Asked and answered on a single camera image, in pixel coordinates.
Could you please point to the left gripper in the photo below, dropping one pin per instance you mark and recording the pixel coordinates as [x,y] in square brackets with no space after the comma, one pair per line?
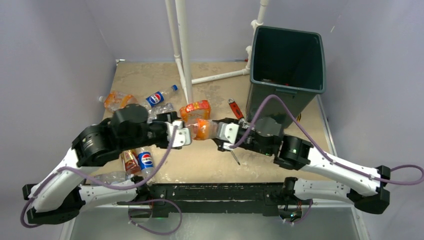
[165,120]

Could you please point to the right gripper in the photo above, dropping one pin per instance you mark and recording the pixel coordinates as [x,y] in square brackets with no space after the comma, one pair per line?
[227,120]

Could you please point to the red label squat bottle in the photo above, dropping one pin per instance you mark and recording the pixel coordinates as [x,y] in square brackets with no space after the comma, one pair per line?
[196,110]

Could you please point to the orange juice bottle white cap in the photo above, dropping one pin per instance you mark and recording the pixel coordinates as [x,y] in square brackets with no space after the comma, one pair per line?
[203,129]

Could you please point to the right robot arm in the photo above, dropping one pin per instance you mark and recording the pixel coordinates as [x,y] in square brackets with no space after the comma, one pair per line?
[347,182]

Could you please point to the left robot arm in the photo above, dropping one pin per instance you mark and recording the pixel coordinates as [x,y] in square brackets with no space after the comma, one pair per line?
[59,197]

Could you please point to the dark green plastic bin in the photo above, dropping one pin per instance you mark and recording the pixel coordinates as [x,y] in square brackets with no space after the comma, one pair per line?
[287,63]

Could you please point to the crushed clear bottle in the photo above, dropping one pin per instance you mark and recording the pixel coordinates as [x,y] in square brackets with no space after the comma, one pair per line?
[159,109]

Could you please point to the red adjustable wrench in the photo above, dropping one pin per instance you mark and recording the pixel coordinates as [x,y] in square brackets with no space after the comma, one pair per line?
[237,111]

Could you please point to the pepsi bottle blue cap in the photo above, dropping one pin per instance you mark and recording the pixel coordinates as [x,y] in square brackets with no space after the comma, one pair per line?
[160,96]

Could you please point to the pepsi bottle near base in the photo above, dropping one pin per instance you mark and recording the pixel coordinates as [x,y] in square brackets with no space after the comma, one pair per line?
[145,161]

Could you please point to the orange label bottle far left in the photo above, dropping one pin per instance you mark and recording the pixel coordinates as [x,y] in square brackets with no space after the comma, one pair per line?
[117,100]

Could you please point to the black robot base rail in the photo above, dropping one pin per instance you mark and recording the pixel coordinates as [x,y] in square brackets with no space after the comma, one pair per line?
[269,199]

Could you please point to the white pvc pipe frame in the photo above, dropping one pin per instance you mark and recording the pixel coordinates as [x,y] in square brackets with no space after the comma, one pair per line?
[178,27]

